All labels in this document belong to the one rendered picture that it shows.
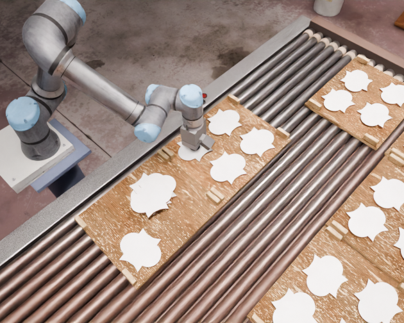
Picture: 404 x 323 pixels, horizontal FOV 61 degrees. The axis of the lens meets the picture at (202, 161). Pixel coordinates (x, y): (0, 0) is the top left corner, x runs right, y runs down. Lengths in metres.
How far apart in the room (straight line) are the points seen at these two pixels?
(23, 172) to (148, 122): 0.64
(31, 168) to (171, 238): 0.65
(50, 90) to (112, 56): 1.95
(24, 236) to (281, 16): 3.06
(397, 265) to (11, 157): 1.48
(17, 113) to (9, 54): 2.32
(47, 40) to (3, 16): 3.16
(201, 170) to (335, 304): 0.64
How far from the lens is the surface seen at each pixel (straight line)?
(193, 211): 1.26
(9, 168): 1.57
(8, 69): 3.57
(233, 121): 1.47
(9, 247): 1.41
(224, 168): 1.33
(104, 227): 1.29
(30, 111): 1.41
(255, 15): 3.71
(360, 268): 1.28
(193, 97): 1.13
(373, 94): 1.74
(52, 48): 1.08
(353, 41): 1.96
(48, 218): 1.40
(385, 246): 1.34
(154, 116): 1.11
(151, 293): 1.20
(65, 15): 1.15
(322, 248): 1.26
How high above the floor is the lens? 2.08
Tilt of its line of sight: 57 degrees down
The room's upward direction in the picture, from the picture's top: 2 degrees counter-clockwise
